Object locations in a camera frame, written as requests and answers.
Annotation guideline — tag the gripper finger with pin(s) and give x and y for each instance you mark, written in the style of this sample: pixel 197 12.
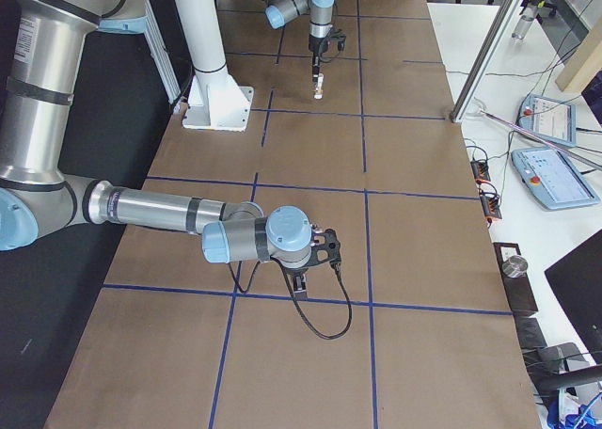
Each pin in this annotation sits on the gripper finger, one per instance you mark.
pixel 303 290
pixel 297 288
pixel 315 73

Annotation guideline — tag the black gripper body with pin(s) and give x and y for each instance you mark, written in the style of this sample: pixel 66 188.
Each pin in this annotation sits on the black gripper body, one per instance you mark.
pixel 295 271
pixel 317 53

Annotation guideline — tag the white PPR pipe piece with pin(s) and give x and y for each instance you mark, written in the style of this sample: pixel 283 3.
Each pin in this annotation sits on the white PPR pipe piece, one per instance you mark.
pixel 319 88

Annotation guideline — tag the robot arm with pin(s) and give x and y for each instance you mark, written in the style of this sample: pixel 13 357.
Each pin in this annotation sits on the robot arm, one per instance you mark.
pixel 280 12
pixel 82 106

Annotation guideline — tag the white pillar with base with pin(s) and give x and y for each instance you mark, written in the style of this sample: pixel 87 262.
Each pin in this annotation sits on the white pillar with base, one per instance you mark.
pixel 215 101

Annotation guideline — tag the orange black connector block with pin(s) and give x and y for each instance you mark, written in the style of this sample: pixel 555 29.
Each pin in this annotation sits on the orange black connector block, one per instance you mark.
pixel 480 170

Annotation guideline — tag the metal cylinder weight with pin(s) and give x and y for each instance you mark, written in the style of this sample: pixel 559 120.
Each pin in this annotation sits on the metal cylinder weight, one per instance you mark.
pixel 514 266

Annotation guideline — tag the clear bottle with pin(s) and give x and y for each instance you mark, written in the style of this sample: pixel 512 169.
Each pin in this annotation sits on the clear bottle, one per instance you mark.
pixel 527 17

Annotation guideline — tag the black box under weight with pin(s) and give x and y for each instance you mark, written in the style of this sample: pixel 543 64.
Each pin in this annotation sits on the black box under weight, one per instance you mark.
pixel 518 290

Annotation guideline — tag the upper teach pendant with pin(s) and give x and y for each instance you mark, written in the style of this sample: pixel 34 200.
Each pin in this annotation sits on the upper teach pendant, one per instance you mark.
pixel 551 119

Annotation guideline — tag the teach pendant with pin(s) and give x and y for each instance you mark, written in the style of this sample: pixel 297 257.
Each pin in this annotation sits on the teach pendant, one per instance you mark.
pixel 551 119
pixel 552 179

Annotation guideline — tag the lower teach pendant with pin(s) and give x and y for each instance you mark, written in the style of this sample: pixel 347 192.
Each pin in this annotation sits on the lower teach pendant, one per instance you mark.
pixel 552 179

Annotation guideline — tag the metal rod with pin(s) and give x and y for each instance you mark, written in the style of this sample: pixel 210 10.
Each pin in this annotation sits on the metal rod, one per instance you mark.
pixel 537 138

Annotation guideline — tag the wooden board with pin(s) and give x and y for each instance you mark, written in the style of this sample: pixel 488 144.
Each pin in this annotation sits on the wooden board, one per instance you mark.
pixel 584 64

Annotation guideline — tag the black monitor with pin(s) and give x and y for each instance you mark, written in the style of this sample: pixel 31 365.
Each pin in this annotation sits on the black monitor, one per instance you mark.
pixel 575 281

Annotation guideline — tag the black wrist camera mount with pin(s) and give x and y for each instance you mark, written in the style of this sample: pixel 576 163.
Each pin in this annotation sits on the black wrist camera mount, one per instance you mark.
pixel 325 247

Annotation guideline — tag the aluminium frame post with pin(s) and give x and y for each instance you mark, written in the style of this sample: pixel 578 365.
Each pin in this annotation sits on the aluminium frame post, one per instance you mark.
pixel 500 23

